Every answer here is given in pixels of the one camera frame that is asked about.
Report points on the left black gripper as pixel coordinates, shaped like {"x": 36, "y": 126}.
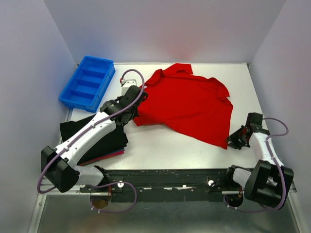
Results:
{"x": 135, "y": 103}

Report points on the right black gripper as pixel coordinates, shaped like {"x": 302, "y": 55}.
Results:
{"x": 236, "y": 139}

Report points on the red t shirt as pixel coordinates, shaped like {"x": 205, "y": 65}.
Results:
{"x": 188, "y": 104}

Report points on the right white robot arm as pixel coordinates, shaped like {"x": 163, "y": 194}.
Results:
{"x": 268, "y": 183}

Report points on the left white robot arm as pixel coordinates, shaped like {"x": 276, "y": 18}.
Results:
{"x": 60, "y": 165}

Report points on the folded coloured shirts stack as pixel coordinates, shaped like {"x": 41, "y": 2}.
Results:
{"x": 87, "y": 161}

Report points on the blue plastic bin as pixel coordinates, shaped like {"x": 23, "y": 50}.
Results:
{"x": 88, "y": 84}

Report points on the black folded t shirt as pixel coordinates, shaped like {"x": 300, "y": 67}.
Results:
{"x": 113, "y": 141}

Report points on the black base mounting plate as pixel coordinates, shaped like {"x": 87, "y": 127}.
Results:
{"x": 130, "y": 193}

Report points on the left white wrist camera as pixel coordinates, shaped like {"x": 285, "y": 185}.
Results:
{"x": 126, "y": 84}

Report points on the aluminium extrusion rail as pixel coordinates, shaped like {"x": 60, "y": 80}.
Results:
{"x": 117, "y": 184}

